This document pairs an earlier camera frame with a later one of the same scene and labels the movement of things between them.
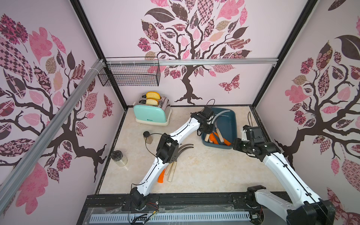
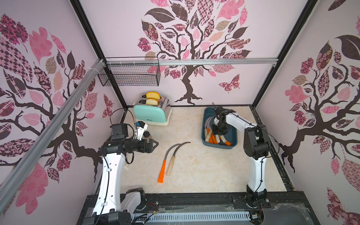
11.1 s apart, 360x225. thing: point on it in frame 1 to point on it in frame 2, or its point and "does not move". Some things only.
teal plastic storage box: x=226 y=123 does not move
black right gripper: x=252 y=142 to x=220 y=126
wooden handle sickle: x=172 y=171 to x=222 y=138
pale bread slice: x=152 y=102 does not move
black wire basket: x=131 y=75 does not move
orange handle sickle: x=213 y=137 does not move
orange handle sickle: x=160 y=178 does not move
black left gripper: x=208 y=130 to x=148 y=149
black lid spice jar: x=147 y=137 does not move
